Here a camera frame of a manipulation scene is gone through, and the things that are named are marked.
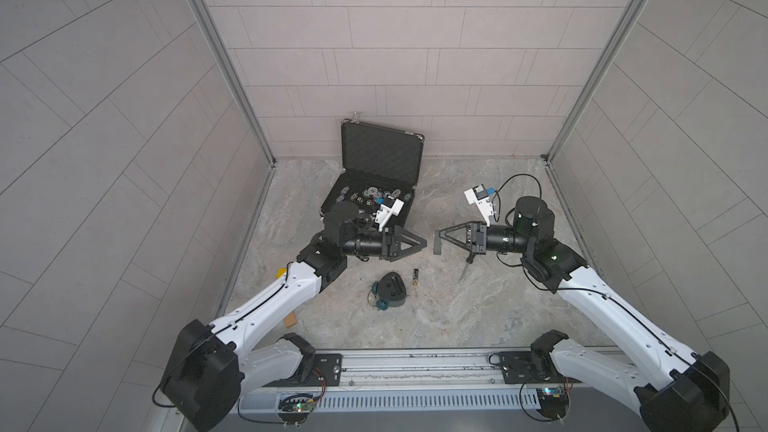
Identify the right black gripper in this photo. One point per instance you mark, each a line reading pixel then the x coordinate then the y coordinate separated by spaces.
pixel 472 240

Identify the right circuit board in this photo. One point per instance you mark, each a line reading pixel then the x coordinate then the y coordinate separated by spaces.
pixel 554 404

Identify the black handled screwdriver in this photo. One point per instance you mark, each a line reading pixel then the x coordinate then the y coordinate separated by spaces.
pixel 469 261

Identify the circuit board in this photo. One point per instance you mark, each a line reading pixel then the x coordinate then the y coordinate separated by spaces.
pixel 554 404
pixel 298 404

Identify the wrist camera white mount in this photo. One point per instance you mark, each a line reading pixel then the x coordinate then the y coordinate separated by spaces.
pixel 389 208
pixel 483 199

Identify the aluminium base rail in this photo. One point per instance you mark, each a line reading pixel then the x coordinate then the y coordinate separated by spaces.
pixel 420 366

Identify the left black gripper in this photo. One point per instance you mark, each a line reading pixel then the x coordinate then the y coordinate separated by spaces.
pixel 385 240

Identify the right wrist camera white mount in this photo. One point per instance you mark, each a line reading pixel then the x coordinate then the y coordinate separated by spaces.
pixel 483 199

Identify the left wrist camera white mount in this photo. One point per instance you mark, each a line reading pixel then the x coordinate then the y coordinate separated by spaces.
pixel 389 208

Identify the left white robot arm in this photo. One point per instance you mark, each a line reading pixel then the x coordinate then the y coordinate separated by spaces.
pixel 264 324

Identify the open black poker chip case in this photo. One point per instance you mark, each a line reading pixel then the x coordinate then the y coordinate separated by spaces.
pixel 377 162

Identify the left circuit board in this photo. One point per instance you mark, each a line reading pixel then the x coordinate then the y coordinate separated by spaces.
pixel 298 404

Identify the wooden block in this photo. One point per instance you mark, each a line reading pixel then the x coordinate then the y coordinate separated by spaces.
pixel 290 320

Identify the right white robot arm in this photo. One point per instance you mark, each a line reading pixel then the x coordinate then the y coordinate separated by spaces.
pixel 667 383

